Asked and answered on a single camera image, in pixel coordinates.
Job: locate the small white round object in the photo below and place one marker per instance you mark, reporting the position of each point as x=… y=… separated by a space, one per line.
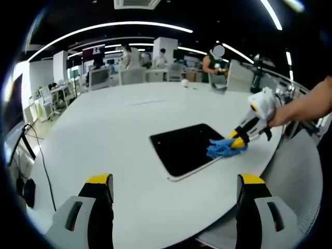
x=184 y=83

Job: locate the black tablet mat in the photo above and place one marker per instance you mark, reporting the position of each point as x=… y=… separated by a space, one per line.
x=181 y=147

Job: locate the long curved ceiling light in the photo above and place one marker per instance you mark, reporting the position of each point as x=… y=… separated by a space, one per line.
x=129 y=23

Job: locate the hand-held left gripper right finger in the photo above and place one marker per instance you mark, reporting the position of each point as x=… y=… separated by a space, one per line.
x=262 y=220

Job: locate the black monitor stand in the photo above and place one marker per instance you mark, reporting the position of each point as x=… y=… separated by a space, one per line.
x=29 y=147

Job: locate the straight ceiling light strip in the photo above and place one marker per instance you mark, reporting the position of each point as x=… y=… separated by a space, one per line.
x=272 y=15

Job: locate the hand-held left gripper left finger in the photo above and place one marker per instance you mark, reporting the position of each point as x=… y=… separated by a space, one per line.
x=76 y=218

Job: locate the blue cleaning cloth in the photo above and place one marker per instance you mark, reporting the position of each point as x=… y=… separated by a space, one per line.
x=220 y=151

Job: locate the ceiling air conditioner unit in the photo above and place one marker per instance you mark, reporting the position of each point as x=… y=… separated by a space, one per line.
x=137 y=3

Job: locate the person's right hand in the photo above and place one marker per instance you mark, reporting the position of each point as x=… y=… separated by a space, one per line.
x=278 y=118

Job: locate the white mesh office chair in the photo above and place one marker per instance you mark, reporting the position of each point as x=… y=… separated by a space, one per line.
x=293 y=166

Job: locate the black round object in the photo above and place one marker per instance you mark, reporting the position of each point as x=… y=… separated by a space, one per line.
x=29 y=193

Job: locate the wall television screen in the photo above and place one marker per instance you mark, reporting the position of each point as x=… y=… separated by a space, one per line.
x=94 y=52

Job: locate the short ceiling light strip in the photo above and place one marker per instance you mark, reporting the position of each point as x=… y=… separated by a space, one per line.
x=238 y=53

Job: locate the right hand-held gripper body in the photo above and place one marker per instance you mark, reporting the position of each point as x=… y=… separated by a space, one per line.
x=263 y=103

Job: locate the open laptop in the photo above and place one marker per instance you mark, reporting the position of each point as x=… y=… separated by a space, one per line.
x=13 y=103

